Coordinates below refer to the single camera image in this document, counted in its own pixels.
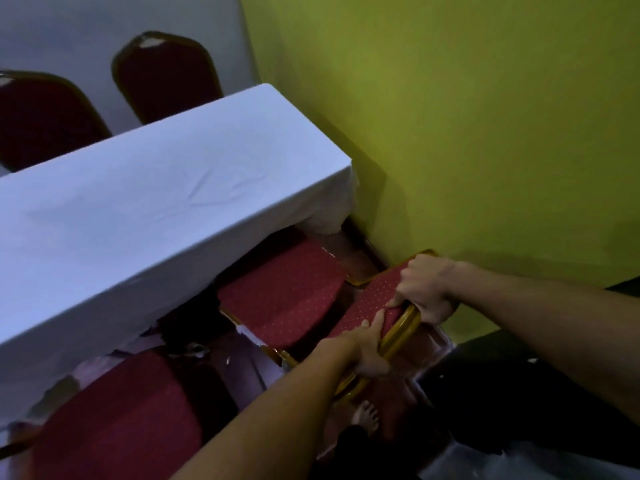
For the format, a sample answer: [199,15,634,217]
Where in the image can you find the person's right hand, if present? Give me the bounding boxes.
[384,254,461,326]

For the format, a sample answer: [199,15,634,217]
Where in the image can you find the person's left hand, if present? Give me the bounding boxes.
[339,308,394,379]

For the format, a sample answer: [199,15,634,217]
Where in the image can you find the red dotted gold-framed banquet chair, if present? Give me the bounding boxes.
[216,239,455,406]

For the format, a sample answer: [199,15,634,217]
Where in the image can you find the person's left forearm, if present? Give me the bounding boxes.
[169,337,363,480]

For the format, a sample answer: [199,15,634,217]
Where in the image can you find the person's right forearm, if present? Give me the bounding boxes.
[449,261,640,426]

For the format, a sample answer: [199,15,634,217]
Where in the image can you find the person's bare foot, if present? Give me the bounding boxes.
[350,400,381,436]

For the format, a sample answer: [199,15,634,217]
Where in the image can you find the white tablecloth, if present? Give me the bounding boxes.
[0,83,358,431]

